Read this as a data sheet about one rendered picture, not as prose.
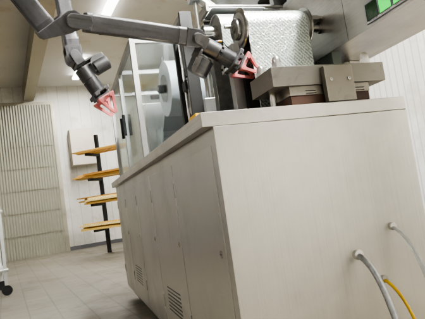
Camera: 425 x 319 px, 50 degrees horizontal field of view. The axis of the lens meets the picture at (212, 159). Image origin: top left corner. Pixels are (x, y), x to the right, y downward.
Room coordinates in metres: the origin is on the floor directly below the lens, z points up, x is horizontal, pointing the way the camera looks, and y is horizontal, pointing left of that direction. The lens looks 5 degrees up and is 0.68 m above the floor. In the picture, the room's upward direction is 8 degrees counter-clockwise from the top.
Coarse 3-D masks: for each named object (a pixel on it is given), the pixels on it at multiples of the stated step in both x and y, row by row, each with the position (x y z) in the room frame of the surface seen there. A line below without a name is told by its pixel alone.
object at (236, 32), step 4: (232, 20) 1.56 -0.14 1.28; (236, 20) 1.53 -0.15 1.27; (232, 24) 1.56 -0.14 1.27; (236, 24) 1.53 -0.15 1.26; (240, 24) 1.53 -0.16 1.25; (232, 28) 1.57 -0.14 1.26; (236, 28) 1.54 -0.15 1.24; (240, 28) 1.53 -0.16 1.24; (232, 32) 1.58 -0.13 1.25; (236, 32) 1.54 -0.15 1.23; (240, 32) 1.54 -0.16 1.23; (232, 36) 1.58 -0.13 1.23; (236, 36) 1.55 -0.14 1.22; (240, 36) 1.55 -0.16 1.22; (236, 40) 1.56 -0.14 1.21
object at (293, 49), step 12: (252, 36) 1.51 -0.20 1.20; (264, 36) 1.53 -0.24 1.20; (276, 36) 1.54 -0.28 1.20; (288, 36) 1.56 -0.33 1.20; (300, 36) 1.57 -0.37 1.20; (252, 48) 1.51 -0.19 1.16; (264, 48) 1.52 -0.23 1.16; (276, 48) 1.54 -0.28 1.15; (288, 48) 1.55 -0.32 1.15; (300, 48) 1.57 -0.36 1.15; (264, 60) 1.52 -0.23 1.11; (288, 60) 1.55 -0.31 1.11; (300, 60) 1.57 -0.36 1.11; (312, 60) 1.58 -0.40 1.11
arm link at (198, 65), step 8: (200, 40) 1.39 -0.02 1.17; (208, 40) 1.41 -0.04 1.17; (200, 48) 1.43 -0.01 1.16; (192, 56) 1.46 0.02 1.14; (200, 56) 1.44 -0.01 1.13; (192, 64) 1.44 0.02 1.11; (200, 64) 1.45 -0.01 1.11; (208, 64) 1.45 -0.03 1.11; (192, 72) 1.47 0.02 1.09; (200, 72) 1.45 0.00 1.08; (208, 72) 1.47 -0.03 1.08
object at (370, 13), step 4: (368, 4) 1.39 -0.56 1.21; (372, 4) 1.38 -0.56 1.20; (368, 8) 1.40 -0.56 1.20; (372, 8) 1.38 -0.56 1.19; (376, 8) 1.36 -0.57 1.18; (368, 12) 1.40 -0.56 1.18; (372, 12) 1.38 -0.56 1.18; (376, 12) 1.36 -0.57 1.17; (368, 16) 1.40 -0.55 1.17; (372, 16) 1.39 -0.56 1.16; (368, 20) 1.40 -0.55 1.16
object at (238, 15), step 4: (236, 16) 1.56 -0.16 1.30; (240, 16) 1.53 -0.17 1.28; (240, 20) 1.53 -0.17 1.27; (244, 20) 1.51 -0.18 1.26; (308, 20) 1.59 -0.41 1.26; (244, 24) 1.51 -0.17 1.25; (308, 24) 1.59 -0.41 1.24; (244, 28) 1.51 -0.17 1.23; (244, 32) 1.52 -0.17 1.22; (244, 36) 1.53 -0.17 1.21; (248, 36) 1.53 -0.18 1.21; (240, 40) 1.55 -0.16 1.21; (248, 40) 1.54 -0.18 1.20; (240, 44) 1.56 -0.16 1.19; (248, 44) 1.57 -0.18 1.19
